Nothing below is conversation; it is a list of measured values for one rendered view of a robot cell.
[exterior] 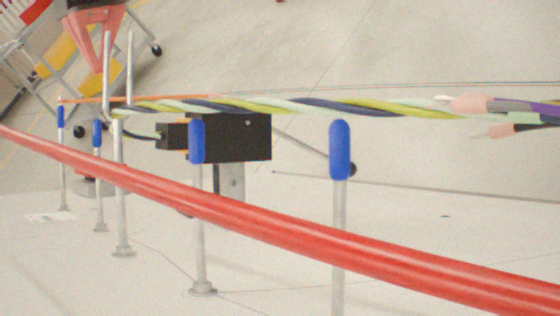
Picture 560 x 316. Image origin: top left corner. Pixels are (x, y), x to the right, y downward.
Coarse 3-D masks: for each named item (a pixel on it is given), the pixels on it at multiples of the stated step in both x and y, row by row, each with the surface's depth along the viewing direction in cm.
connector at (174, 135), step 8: (160, 128) 46; (168, 128) 45; (176, 128) 45; (184, 128) 46; (160, 136) 46; (168, 136) 45; (176, 136) 45; (184, 136) 46; (160, 144) 46; (168, 144) 45; (176, 144) 45; (184, 144) 46
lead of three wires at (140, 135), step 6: (114, 114) 37; (108, 120) 39; (108, 126) 41; (126, 132) 44; (132, 132) 45; (138, 132) 45; (144, 132) 45; (150, 132) 46; (156, 132) 46; (138, 138) 45; (144, 138) 45; (150, 138) 46; (156, 138) 46
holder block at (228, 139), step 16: (192, 112) 48; (224, 112) 46; (208, 128) 46; (224, 128) 46; (240, 128) 47; (256, 128) 48; (208, 144) 46; (224, 144) 47; (240, 144) 47; (256, 144) 48; (208, 160) 46; (224, 160) 47; (240, 160) 47; (256, 160) 48
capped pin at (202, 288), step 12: (192, 120) 30; (192, 132) 30; (204, 132) 30; (192, 144) 30; (204, 144) 30; (192, 156) 30; (204, 156) 30; (192, 168) 30; (192, 180) 30; (204, 228) 30; (204, 240) 30; (204, 252) 30; (204, 264) 30; (204, 276) 30; (192, 288) 31; (204, 288) 30
